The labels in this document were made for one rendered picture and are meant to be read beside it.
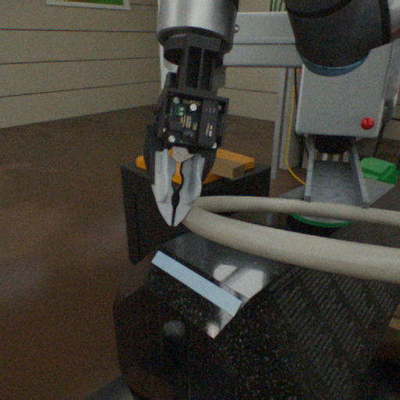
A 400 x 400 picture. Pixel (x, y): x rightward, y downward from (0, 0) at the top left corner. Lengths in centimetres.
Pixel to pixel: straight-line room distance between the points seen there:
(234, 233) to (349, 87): 78
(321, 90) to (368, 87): 11
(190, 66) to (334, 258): 25
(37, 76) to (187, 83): 692
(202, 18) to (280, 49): 134
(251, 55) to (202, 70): 135
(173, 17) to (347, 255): 30
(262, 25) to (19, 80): 582
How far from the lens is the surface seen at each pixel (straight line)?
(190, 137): 40
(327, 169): 106
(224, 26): 45
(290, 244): 35
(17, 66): 718
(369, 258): 34
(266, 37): 177
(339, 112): 110
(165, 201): 44
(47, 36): 743
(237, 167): 174
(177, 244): 109
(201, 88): 43
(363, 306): 119
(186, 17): 44
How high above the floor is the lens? 138
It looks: 24 degrees down
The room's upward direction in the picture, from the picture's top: straight up
